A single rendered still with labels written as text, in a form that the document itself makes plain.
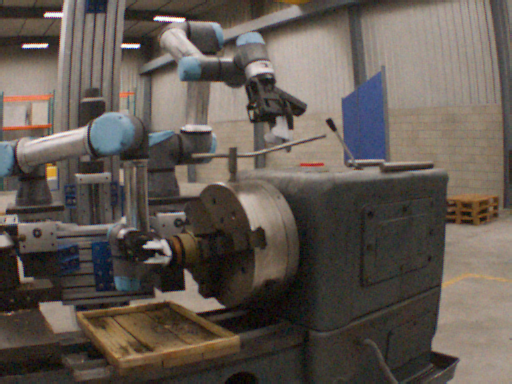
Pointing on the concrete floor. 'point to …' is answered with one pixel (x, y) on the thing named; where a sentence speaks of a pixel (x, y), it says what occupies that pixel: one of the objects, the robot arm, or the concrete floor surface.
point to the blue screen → (367, 120)
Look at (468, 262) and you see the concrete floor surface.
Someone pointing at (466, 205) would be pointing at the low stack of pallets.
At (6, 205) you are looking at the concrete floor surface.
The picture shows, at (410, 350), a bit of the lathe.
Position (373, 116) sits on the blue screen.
